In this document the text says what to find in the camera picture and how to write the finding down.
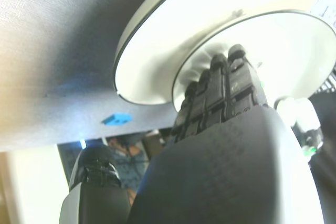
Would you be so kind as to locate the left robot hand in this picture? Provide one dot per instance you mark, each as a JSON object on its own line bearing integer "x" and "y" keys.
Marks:
{"x": 223, "y": 169}

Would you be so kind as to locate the white round plate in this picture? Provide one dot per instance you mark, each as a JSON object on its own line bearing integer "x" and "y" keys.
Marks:
{"x": 170, "y": 37}
{"x": 288, "y": 51}

